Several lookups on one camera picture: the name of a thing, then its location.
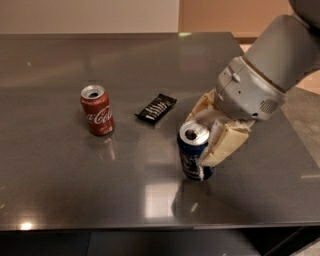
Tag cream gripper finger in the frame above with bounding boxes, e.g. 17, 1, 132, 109
197, 119, 255, 181
186, 90, 220, 123

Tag blue Pepsi can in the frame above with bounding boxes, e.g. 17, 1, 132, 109
177, 121, 215, 181

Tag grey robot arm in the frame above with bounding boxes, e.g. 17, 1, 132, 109
179, 0, 320, 181

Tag red Coca-Cola can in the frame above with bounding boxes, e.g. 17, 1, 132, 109
80, 85, 114, 136

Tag black snack bar wrapper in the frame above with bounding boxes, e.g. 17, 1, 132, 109
136, 94, 177, 125

